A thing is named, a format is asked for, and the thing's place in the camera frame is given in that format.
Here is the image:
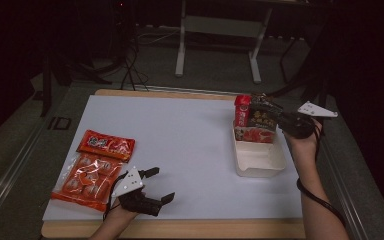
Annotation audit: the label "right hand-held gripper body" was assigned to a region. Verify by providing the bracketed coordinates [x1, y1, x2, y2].
[281, 100, 339, 140]

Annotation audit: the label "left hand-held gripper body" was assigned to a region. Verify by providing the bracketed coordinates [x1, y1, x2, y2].
[110, 165, 164, 218]

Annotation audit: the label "red and black food packet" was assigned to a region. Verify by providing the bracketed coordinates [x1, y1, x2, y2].
[233, 94, 284, 144]

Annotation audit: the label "white plastic organizer box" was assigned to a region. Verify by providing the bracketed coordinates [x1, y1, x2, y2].
[232, 119, 287, 178]

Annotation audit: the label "person's right hand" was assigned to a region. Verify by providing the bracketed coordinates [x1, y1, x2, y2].
[283, 118, 325, 159]

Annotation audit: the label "person's left hand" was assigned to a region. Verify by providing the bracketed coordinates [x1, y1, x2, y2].
[108, 195, 145, 224]

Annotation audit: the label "white table mat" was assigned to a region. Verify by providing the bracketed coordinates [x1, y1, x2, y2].
[42, 94, 304, 222]

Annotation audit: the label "clear orange snack packet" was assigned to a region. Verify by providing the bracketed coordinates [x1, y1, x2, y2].
[50, 152, 124, 213]

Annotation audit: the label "small red sauce packet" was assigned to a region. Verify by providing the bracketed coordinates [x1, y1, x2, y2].
[76, 129, 137, 164]

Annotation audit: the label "black floor stand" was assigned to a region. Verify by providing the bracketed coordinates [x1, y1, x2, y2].
[41, 49, 114, 118]

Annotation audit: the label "metal floor rail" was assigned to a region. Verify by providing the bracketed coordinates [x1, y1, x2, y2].
[0, 109, 49, 231]
[322, 133, 373, 240]

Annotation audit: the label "black floor cables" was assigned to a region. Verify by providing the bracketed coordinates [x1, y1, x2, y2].
[119, 33, 152, 92]

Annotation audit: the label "grey metal stand frame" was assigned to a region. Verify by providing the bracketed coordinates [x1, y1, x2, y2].
[174, 0, 274, 84]

